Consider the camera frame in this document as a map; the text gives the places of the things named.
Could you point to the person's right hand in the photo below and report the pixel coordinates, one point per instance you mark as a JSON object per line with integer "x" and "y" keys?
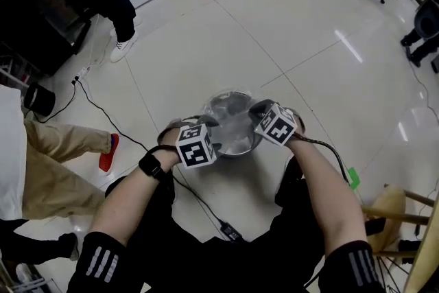
{"x": 300, "y": 127}

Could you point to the person's left hand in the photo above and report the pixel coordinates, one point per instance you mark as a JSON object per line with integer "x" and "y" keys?
{"x": 169, "y": 144}

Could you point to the wooden stool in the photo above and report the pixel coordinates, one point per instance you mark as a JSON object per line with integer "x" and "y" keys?
{"x": 394, "y": 218}

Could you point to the person's black striped shirt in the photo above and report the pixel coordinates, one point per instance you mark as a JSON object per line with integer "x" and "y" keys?
{"x": 99, "y": 260}

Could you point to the person's right forearm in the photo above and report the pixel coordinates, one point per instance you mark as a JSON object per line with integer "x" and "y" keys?
{"x": 329, "y": 202}

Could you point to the silver metal trash bin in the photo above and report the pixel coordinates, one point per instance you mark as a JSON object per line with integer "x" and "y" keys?
{"x": 236, "y": 153}

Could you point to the clear plastic bag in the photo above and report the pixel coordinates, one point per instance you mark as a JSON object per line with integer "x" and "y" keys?
{"x": 233, "y": 120}

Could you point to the black glass-door fridge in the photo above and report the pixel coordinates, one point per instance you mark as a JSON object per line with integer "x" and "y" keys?
{"x": 37, "y": 20}

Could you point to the wooden table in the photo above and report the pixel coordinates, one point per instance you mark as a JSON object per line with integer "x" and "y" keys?
{"x": 422, "y": 250}

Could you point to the person's left forearm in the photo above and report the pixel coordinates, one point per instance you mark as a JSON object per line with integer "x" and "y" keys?
{"x": 123, "y": 202}

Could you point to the green floor tape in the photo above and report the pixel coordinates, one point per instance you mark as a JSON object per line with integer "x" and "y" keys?
{"x": 353, "y": 176}

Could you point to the gray mesh chair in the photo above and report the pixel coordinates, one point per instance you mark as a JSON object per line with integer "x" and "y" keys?
{"x": 428, "y": 22}

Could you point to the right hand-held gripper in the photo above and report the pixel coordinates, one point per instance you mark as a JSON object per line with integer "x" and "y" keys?
{"x": 276, "y": 128}

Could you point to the black wrist watch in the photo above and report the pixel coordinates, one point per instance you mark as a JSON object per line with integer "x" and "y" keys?
{"x": 151, "y": 164}

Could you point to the black round bin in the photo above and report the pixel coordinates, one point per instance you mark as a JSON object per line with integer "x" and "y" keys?
{"x": 39, "y": 99}

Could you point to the clear plastic drawers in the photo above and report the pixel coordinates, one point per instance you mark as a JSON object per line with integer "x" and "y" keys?
{"x": 13, "y": 72}

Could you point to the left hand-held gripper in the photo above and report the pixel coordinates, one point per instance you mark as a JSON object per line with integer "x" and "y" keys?
{"x": 193, "y": 151}

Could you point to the person's black shorts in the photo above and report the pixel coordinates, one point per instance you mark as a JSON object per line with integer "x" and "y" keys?
{"x": 154, "y": 209}

